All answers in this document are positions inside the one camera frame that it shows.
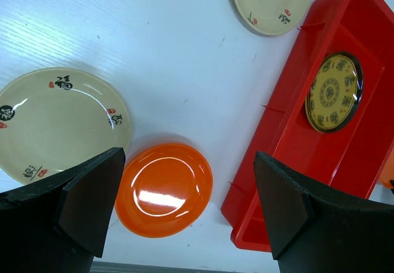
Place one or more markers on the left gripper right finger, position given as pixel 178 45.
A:
pixel 313 227

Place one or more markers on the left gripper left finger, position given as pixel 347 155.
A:
pixel 60 223

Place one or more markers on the yellow patterned plate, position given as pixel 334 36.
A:
pixel 335 93

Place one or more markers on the red plastic bin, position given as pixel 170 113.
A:
pixel 350 160

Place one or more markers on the beige plate near bin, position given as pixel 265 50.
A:
pixel 272 17

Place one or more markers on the orange plate right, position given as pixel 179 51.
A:
pixel 386 176

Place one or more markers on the orange plate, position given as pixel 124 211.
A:
pixel 164 190
pixel 386 176

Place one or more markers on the beige plate with characters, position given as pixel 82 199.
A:
pixel 56 118

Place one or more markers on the orange plate left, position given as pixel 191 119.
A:
pixel 164 190

